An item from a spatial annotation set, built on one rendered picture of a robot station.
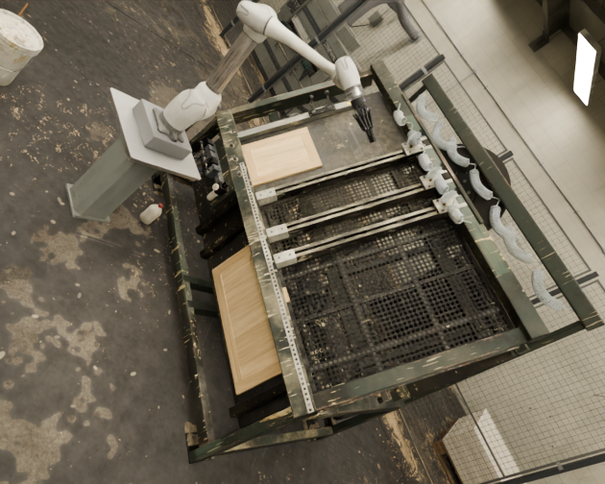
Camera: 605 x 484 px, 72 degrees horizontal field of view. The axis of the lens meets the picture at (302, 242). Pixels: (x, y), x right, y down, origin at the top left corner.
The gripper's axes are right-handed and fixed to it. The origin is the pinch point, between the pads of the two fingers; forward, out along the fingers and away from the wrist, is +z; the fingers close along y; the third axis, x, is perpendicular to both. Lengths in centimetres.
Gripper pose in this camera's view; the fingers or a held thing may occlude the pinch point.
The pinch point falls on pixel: (371, 135)
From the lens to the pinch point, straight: 227.1
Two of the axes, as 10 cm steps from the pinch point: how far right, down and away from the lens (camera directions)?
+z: 3.9, 9.0, 1.7
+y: -7.1, 4.1, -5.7
